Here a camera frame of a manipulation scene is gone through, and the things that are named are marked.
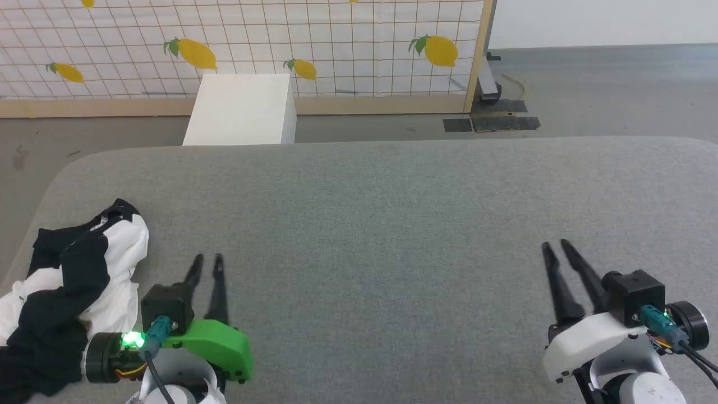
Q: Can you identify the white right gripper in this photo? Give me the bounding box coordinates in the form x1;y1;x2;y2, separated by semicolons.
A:
541;239;654;383

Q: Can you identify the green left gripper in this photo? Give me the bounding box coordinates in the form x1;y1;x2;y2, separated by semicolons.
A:
163;254;254;385

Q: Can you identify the black and white shirt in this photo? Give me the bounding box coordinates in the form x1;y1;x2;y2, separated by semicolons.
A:
0;199;150;404

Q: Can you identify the white box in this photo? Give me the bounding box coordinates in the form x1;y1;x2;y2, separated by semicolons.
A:
182;73;297;145

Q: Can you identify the metal screen foot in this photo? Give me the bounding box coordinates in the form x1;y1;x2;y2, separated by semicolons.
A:
477;52;503;104

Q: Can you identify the lemon print partition screen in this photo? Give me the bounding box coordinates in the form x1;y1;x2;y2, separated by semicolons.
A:
0;0;494;118

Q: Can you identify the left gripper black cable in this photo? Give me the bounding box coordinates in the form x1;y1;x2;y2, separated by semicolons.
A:
139;315;177;404

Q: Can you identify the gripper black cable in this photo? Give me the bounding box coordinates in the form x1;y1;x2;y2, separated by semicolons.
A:
639;305;718;388
139;315;177;404

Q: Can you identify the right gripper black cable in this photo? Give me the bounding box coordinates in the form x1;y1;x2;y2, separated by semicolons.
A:
639;305;718;388

